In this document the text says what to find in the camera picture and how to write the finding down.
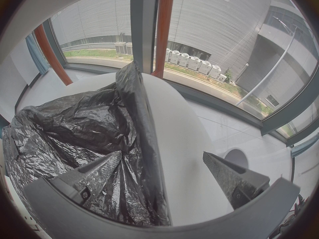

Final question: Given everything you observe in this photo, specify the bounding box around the blue-green curtain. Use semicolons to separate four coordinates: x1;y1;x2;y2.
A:
290;133;319;159
25;33;49;75

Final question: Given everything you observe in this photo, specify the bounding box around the window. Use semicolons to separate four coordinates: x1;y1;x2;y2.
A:
31;0;319;146

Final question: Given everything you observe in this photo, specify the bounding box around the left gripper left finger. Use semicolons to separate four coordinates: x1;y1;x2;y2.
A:
50;151;122;206

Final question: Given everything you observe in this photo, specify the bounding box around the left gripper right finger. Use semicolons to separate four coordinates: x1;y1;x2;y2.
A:
203;151;270;210

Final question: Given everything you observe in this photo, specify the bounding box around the white trash bin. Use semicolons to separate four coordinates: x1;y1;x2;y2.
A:
15;72;235;227

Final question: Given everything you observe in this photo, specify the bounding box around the black plastic bag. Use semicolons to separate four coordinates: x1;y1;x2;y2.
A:
2;60;172;227

